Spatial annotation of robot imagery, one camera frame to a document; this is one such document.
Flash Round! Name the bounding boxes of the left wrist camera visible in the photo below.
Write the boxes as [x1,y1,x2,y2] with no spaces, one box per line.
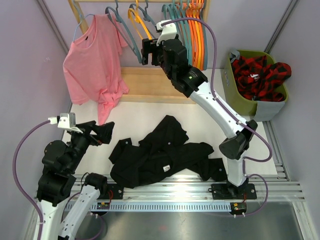
[48,112,83,134]

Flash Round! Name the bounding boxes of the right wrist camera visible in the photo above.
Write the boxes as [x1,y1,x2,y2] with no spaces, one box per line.
[155,20,178,47]

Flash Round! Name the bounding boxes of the wooden rack frame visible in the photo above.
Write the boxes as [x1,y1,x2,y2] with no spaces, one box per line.
[66,0,211,105]

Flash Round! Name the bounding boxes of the aluminium corner profile right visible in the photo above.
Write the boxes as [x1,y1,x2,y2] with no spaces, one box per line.
[264,0,300,54]

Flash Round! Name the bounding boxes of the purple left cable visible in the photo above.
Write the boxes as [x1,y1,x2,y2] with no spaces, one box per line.
[12,119,51,240]

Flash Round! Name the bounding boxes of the green plastic basket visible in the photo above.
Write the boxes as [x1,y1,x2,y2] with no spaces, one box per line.
[221,49,290,117]

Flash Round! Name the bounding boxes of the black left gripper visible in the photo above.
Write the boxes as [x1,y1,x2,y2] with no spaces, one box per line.
[67,120,115,173]

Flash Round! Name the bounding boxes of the aluminium corner profile left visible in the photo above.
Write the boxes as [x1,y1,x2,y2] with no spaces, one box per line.
[35,0,69,54]

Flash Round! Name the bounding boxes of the light blue wire hanger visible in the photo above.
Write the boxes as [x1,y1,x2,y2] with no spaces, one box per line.
[71,0,95,42]

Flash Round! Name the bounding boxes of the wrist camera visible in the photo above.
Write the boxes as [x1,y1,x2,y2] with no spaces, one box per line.
[155,20,178,47]
[48,112,83,134]

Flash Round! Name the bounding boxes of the orange plastic hanger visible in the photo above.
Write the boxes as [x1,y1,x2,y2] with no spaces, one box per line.
[183,0,201,68]

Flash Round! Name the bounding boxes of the red black plaid shirt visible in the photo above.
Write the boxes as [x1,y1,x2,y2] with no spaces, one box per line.
[231,55,292,102]

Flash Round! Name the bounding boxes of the aluminium corner profile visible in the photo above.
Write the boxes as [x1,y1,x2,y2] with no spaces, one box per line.
[35,0,69,54]
[264,0,300,54]

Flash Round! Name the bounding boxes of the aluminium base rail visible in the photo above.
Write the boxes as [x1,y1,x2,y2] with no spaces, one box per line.
[112,172,306,202]

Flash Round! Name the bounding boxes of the yellow plastic hanger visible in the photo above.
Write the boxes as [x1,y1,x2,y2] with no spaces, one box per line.
[193,0,203,70]

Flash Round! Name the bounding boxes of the purple cable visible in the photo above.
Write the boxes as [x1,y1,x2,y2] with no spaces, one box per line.
[162,17,273,216]
[12,119,51,240]

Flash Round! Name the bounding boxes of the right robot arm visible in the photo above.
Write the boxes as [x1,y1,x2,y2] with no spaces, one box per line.
[141,38,258,199]

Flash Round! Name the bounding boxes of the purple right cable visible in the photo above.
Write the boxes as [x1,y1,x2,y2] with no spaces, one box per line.
[162,17,273,216]

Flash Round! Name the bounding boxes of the white slotted cable duct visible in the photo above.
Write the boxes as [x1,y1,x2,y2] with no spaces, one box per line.
[89,201,231,213]

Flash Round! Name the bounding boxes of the wooden clothes rail rod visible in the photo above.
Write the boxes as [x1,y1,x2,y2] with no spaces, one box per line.
[75,0,203,3]

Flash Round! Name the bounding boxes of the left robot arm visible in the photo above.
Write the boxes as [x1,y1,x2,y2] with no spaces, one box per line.
[36,118,115,240]

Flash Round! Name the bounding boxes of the pink t-shirt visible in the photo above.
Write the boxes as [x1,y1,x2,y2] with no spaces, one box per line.
[62,14,129,125]

